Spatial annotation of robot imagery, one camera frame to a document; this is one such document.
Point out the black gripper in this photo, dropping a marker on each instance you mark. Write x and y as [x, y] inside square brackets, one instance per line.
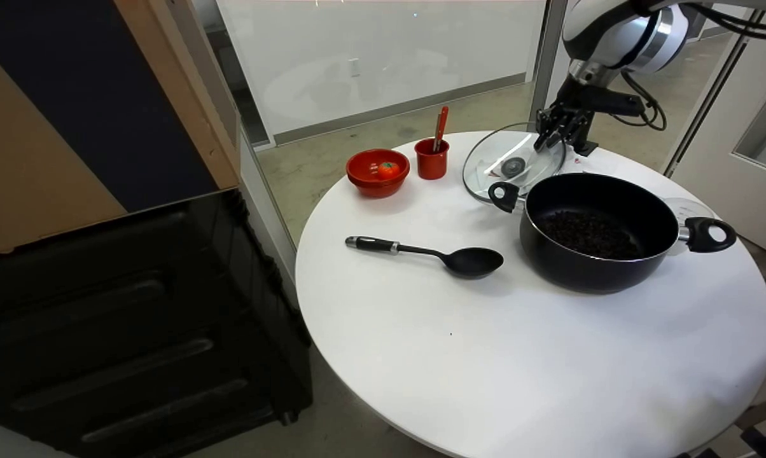
[593, 102]

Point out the glass lid with black knob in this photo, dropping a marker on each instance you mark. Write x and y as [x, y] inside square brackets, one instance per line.
[513, 165]

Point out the black plastic serving spoon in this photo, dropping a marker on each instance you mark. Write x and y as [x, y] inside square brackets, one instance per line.
[474, 260]

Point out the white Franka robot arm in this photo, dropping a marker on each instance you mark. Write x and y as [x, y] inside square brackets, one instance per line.
[628, 39]

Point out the red plastic spoon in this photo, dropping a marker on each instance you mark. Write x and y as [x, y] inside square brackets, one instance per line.
[442, 122]

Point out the dark brown beans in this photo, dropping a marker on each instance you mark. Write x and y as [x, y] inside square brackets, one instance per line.
[591, 232]

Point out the red cup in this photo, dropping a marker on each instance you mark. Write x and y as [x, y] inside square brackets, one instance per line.
[430, 165]

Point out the red bowl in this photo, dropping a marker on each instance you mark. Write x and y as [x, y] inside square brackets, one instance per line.
[378, 181]

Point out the white door with window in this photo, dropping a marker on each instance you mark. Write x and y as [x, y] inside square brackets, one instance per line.
[738, 199]

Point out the black drawer cabinet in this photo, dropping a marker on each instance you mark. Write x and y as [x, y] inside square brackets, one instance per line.
[144, 338]

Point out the black camera stand pole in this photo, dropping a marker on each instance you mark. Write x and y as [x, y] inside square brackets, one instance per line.
[586, 146]

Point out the grey door frame post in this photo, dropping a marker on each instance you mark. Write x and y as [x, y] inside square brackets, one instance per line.
[550, 51]

